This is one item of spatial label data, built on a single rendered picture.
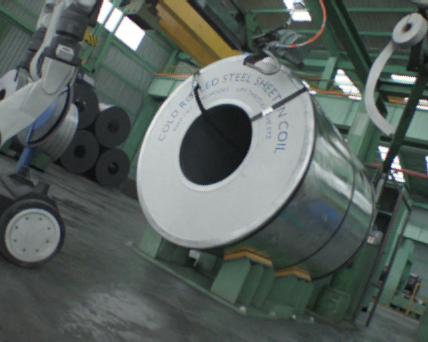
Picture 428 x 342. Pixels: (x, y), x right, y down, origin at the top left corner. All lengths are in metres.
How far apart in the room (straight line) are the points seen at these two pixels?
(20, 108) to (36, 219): 0.39
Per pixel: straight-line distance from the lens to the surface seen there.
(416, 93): 2.79
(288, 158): 1.93
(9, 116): 1.39
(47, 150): 7.00
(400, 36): 1.89
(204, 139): 2.52
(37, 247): 1.25
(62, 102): 3.13
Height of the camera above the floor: 0.33
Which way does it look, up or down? 9 degrees up
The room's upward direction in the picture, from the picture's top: 24 degrees clockwise
